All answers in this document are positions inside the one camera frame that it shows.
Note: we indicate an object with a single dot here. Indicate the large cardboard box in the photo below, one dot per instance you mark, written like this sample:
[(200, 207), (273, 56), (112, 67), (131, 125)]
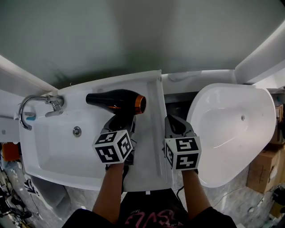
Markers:
[(260, 171)]

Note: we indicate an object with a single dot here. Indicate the small cardboard box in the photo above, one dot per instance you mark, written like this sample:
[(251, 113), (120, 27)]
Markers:
[(279, 129)]

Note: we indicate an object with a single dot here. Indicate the red box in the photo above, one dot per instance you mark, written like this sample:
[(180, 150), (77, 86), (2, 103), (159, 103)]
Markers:
[(10, 151)]

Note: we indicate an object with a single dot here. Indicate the person's black shirt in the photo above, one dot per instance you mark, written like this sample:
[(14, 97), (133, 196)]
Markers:
[(155, 200)]

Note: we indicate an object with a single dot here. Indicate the black and orange hair dryer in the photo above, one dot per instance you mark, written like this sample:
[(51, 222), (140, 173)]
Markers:
[(111, 99)]

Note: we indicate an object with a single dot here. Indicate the white ceramic washbasin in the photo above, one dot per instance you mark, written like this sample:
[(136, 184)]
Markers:
[(55, 151)]

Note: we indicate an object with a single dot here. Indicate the person's right forearm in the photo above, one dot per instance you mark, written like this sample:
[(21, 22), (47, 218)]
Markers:
[(194, 196)]

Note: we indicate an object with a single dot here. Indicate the white bathtub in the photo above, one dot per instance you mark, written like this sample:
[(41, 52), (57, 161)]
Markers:
[(233, 144)]

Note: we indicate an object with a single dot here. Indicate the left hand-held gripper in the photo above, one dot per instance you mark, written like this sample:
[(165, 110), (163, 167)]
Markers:
[(111, 149)]

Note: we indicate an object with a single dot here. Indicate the white arched frame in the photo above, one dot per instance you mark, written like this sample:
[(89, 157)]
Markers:
[(22, 78)]

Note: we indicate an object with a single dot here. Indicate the black device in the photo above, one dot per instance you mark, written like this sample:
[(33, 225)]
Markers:
[(279, 194)]

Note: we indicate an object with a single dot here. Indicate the blue and white tube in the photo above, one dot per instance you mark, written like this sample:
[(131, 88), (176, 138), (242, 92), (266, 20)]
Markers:
[(30, 118)]

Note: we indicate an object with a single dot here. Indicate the chrome faucet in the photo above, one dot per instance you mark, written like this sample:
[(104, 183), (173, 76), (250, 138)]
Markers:
[(22, 111)]

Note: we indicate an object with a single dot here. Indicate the person's left forearm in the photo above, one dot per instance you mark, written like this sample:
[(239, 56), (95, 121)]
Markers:
[(109, 196)]

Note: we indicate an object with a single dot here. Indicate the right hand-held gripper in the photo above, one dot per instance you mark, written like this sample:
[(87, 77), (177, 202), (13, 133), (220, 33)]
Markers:
[(184, 153)]

